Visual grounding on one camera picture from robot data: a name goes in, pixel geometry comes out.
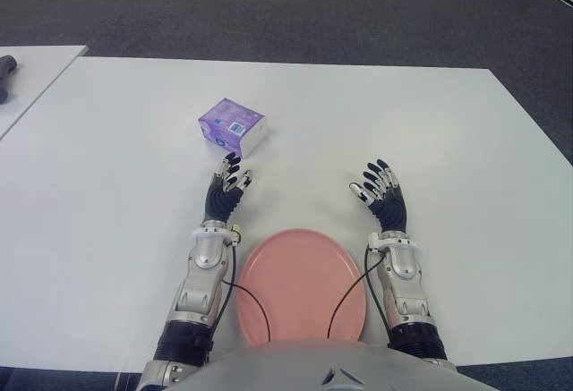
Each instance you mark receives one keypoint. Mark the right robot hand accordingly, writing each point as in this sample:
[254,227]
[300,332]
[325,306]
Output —
[391,209]

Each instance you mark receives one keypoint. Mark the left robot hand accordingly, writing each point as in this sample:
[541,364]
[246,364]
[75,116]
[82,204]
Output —
[219,203]

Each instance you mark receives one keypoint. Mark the purple tissue paper pack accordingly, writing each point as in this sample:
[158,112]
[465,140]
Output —
[228,118]

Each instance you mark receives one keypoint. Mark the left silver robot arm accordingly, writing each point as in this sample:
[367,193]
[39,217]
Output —
[201,283]

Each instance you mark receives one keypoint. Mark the pink round plate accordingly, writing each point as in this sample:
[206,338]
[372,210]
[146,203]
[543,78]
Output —
[300,283]

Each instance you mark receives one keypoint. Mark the grey robot torso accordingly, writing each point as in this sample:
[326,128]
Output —
[313,364]

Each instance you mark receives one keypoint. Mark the black handheld tool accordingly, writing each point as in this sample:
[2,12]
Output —
[6,64]

